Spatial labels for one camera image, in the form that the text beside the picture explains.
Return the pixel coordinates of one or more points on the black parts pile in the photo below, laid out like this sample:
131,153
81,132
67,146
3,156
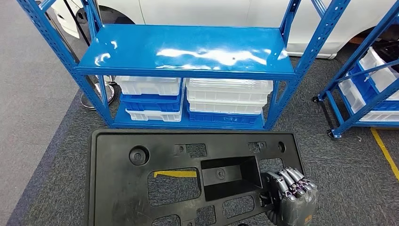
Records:
388,51

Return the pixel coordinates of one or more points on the black stanchion pole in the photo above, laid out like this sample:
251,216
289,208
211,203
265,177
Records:
110,96

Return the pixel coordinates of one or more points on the blue metal shelf rack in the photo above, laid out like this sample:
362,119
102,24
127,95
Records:
187,43
374,102

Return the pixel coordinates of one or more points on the white car red stripe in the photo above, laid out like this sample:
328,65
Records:
218,12

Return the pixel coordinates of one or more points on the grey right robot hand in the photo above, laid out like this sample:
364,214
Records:
296,206

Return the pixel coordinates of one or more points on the black thin rod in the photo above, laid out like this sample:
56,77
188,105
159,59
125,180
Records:
76,21

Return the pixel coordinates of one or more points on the black plastic plate bracket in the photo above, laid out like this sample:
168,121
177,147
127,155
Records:
118,187

